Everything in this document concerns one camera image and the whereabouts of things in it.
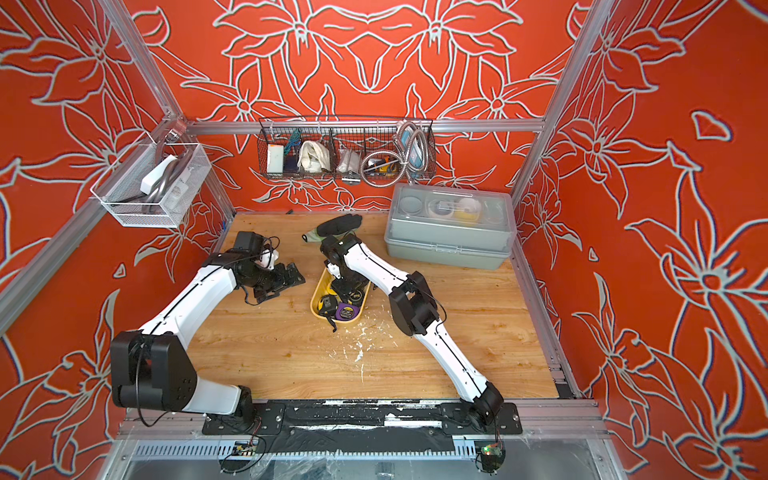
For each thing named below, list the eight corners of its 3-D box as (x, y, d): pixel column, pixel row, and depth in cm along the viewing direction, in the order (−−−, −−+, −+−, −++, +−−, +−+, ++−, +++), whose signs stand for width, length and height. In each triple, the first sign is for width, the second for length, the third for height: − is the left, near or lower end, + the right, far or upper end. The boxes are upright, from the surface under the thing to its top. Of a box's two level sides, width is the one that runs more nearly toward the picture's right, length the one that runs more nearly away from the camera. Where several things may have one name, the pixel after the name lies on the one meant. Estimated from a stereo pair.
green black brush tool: (305, 246, 112) (304, 243, 110) (301, 231, 117) (299, 228, 115) (365, 227, 118) (365, 224, 116) (358, 214, 123) (358, 211, 121)
